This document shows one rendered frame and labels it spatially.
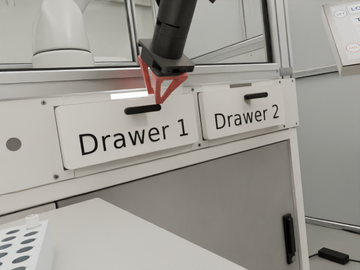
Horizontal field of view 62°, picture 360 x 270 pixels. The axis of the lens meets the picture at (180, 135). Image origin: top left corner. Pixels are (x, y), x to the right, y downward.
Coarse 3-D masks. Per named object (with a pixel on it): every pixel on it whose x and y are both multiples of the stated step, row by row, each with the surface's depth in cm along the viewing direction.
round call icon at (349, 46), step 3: (354, 42) 94; (357, 42) 93; (345, 45) 94; (348, 45) 94; (351, 45) 93; (354, 45) 93; (357, 45) 93; (348, 48) 93; (351, 48) 93; (354, 48) 92; (357, 48) 92; (348, 51) 92; (351, 51) 92; (354, 51) 92; (357, 51) 92
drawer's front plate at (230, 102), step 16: (208, 96) 69; (224, 96) 72; (240, 96) 75; (272, 96) 82; (208, 112) 69; (224, 112) 72; (240, 112) 75; (272, 112) 82; (208, 128) 69; (224, 128) 72; (240, 128) 75; (256, 128) 78
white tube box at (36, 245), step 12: (12, 228) 31; (24, 228) 31; (36, 228) 30; (48, 228) 31; (0, 240) 28; (12, 240) 28; (24, 240) 27; (36, 240) 27; (48, 240) 30; (0, 252) 25; (12, 252) 25; (24, 252) 25; (36, 252) 24; (48, 252) 29; (0, 264) 24; (12, 264) 23; (24, 264) 22; (36, 264) 22; (48, 264) 27
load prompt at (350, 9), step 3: (357, 3) 103; (348, 6) 103; (351, 6) 103; (354, 6) 102; (357, 6) 102; (348, 9) 102; (351, 9) 102; (354, 9) 102; (357, 9) 101; (348, 12) 102; (351, 12) 101; (354, 12) 101; (357, 12) 100
